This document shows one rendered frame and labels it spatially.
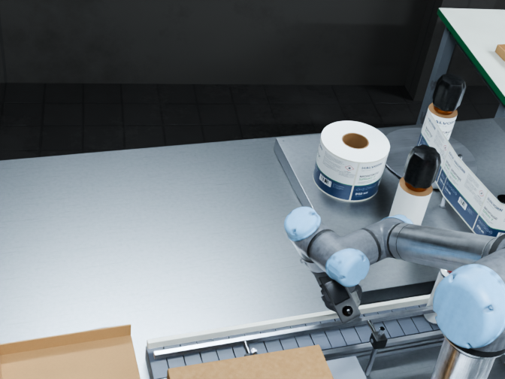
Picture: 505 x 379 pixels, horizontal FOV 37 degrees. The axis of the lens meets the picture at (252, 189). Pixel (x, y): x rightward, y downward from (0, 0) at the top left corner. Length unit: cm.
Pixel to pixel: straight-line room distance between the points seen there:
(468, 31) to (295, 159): 141
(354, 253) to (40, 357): 77
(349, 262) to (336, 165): 71
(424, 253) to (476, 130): 126
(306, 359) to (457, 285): 41
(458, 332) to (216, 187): 120
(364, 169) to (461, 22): 155
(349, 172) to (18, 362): 100
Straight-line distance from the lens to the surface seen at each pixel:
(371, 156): 216
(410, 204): 202
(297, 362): 148
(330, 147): 216
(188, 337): 175
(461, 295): 119
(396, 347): 190
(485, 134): 268
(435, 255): 145
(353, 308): 167
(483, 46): 342
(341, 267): 148
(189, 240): 209
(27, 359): 183
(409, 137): 252
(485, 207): 213
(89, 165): 233
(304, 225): 154
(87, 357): 182
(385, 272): 203
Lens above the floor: 227
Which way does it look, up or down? 39 degrees down
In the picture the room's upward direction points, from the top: 8 degrees clockwise
